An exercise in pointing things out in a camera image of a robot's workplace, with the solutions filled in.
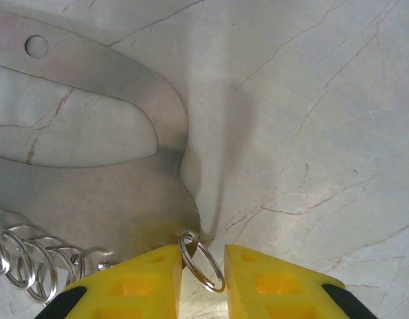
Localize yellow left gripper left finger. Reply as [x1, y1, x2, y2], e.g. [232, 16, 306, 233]
[34, 244, 184, 319]

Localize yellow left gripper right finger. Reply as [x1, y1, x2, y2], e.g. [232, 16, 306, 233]
[223, 244, 380, 319]

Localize thin metal wire object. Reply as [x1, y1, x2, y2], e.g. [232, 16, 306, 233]
[0, 9, 203, 268]

